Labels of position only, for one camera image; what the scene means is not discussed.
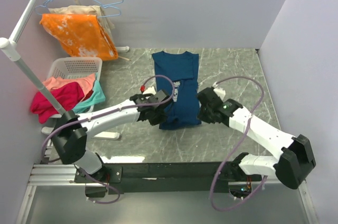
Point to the teal garment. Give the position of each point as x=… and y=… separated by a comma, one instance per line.
x=95, y=96

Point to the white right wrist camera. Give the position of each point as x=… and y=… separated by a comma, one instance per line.
x=220, y=92

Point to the magenta t-shirt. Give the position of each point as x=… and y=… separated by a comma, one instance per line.
x=68, y=96

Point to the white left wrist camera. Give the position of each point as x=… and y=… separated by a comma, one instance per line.
x=150, y=90

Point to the pink t-shirt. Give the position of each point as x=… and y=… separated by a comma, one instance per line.
x=85, y=83

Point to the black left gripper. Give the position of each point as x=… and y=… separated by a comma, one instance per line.
x=161, y=119

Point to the beige cloth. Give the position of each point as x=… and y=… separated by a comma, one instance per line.
x=96, y=10

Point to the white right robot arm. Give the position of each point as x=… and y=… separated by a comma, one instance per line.
x=291, y=158

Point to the white clothes rack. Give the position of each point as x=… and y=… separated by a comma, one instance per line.
x=38, y=49

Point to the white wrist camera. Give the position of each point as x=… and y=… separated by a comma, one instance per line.
x=220, y=92
x=150, y=90

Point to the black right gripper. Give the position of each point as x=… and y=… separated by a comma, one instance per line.
x=201, y=116

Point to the white plastic laundry basket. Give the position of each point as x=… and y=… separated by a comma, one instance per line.
x=70, y=68

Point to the aluminium rail frame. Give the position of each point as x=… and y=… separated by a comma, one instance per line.
x=63, y=175

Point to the blue t-shirt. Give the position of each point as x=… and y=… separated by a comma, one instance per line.
x=182, y=70

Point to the orange patterned cloth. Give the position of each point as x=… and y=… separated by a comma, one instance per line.
x=80, y=35

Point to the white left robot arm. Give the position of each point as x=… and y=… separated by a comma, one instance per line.
x=72, y=131

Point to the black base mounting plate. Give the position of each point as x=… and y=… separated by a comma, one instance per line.
x=173, y=177

